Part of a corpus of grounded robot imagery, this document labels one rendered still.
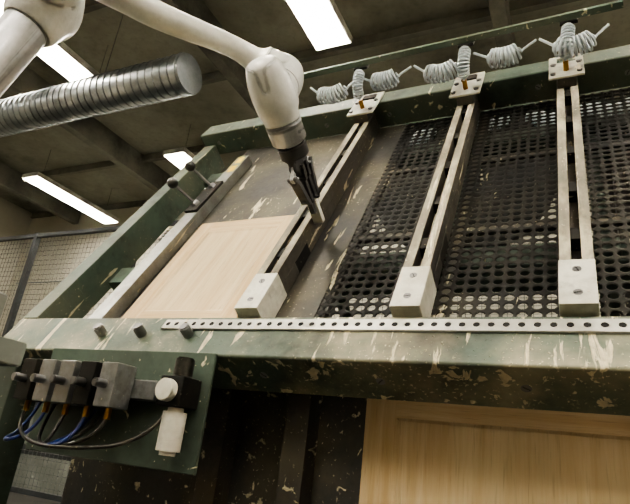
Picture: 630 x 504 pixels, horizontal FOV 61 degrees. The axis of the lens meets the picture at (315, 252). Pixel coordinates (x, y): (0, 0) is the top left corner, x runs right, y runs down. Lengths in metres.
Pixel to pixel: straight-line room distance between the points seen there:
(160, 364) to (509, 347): 0.73
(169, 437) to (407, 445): 0.49
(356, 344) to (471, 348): 0.21
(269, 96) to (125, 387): 0.71
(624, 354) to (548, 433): 0.28
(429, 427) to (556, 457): 0.25
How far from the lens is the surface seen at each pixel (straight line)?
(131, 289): 1.62
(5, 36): 1.43
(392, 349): 1.01
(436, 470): 1.21
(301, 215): 1.50
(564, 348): 0.97
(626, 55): 1.98
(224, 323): 1.24
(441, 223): 1.28
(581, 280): 1.06
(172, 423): 1.13
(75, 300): 1.81
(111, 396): 1.19
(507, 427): 1.19
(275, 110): 1.30
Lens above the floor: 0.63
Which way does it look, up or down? 21 degrees up
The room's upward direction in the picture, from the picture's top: 7 degrees clockwise
